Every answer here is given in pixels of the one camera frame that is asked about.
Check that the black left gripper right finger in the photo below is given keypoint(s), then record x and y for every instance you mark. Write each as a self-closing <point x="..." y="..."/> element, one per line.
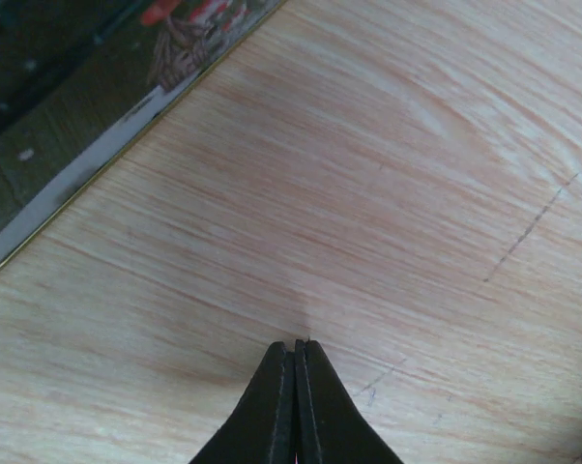
<point x="330" y="427"/>

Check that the yellow tin lid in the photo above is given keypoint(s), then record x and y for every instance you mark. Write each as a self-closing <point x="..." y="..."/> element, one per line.
<point x="80" y="80"/>

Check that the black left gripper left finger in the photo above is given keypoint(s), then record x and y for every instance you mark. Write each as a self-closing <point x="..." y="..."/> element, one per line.
<point x="261" y="428"/>

